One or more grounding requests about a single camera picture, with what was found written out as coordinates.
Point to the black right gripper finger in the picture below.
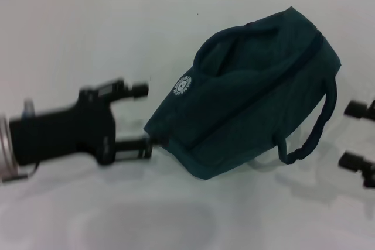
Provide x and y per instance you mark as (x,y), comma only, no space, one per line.
(360,109)
(357,166)

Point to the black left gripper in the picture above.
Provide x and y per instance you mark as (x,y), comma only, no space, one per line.
(64,133)

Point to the dark teal insulated lunch bag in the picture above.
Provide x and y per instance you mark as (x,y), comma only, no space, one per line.
(249,100)

